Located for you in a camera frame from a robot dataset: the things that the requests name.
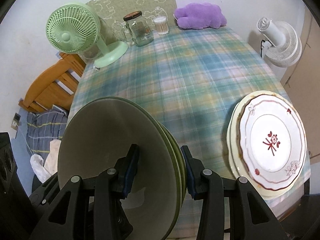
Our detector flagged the clear glass mug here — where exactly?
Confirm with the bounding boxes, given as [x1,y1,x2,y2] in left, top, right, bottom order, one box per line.
[114,21,133,43]

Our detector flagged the beige door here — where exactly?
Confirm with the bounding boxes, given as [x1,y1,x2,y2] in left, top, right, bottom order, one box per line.
[280,7,320,160]

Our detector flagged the large floral ceramic bowl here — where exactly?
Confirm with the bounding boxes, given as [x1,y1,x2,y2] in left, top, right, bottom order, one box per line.
[75,96,187,238]

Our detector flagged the white fan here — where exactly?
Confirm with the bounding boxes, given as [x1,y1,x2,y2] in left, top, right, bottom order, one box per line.
[257,17,302,68]

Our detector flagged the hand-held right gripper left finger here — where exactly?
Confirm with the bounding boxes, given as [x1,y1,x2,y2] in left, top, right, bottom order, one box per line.
[30,144,140,240]

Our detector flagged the wooden chair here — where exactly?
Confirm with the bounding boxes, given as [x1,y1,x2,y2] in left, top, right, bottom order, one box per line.
[19,52,87,113]

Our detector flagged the plaid tablecloth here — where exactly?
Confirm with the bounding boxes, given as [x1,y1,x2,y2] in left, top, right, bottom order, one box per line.
[67,26,312,238]

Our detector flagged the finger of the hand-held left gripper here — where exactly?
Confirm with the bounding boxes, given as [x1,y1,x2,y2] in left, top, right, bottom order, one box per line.
[29,174,63,213]

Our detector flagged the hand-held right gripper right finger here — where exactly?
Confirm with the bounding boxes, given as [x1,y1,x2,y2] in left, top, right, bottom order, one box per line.
[180,145,284,240]

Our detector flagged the glass jar dark lid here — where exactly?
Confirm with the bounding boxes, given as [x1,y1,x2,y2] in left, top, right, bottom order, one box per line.
[123,11,154,47]

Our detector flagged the clear drinking glass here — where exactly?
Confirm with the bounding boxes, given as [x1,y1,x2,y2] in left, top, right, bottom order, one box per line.
[81,46,100,60]

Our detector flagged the large yellow floral plate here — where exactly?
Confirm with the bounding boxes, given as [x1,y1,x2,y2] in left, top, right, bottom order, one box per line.
[227,90,310,200]

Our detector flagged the white cloth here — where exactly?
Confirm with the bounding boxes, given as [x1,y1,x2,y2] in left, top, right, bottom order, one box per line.
[30,140,62,183]

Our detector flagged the cotton swab container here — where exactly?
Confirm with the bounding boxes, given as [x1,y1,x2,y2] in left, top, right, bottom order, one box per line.
[153,16,170,35]

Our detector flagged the wall socket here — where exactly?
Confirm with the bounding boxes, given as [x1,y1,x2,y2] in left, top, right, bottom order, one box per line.
[12,113,22,130]

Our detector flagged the blue striped cloth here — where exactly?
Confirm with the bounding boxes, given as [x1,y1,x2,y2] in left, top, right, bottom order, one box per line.
[26,106,69,155]

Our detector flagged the small floral ceramic bowl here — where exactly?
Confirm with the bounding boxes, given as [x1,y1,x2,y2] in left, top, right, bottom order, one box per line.
[57,99,179,240]

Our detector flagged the white plate red flowers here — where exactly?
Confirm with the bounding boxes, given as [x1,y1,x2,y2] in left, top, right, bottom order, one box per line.
[239,94,307,190]

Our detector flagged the medium floral ceramic bowl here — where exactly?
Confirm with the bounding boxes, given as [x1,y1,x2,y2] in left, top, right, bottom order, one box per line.
[72,97,184,240]

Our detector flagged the purple plush toy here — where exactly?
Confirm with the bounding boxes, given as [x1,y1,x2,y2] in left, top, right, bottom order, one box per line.
[174,2,227,30]

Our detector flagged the green desk fan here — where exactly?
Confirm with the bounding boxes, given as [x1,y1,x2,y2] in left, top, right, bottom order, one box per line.
[46,1,129,68]

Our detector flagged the green printed board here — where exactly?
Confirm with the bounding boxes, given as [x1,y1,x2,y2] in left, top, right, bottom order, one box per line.
[85,0,177,34]

